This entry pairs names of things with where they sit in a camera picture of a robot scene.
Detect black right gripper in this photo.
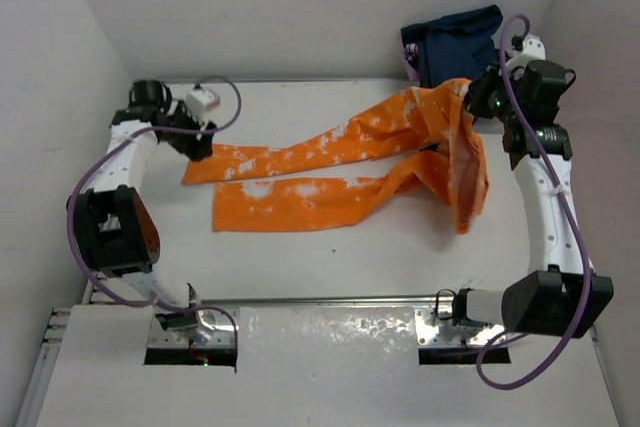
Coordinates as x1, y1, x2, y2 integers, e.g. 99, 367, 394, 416
458, 60, 525, 124

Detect orange tie-dye trousers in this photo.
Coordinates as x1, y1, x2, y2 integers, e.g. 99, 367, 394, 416
182, 78, 489, 234

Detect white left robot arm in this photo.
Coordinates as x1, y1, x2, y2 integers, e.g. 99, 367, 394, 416
70, 80, 220, 309

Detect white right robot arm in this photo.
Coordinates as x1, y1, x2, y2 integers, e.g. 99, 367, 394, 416
452, 60, 614, 338

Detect dark navy blue trousers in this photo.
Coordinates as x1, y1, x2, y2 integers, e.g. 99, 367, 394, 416
400, 4, 503, 88

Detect lilac garment in basket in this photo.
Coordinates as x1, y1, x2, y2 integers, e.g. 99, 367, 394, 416
402, 43, 420, 82

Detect white front cover panel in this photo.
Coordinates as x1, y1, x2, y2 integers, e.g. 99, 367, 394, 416
38, 305, 617, 426

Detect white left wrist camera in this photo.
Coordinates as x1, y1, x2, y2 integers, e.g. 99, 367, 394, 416
184, 88, 220, 117

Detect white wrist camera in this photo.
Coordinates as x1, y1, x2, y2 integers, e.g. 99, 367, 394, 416
184, 88, 220, 117
506, 34, 546, 72

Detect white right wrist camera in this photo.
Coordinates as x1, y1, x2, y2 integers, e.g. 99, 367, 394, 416
506, 34, 546, 72

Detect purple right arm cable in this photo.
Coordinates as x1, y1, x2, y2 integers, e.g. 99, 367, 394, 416
474, 14, 599, 391

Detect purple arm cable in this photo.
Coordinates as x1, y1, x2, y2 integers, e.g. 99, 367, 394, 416
474, 14, 599, 391
66, 75, 245, 348

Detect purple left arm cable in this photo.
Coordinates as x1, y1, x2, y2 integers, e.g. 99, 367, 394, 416
66, 75, 245, 348

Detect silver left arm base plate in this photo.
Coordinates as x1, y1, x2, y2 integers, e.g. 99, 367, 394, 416
149, 308, 238, 348

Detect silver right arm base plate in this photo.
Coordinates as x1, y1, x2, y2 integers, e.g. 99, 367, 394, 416
414, 308, 503, 349

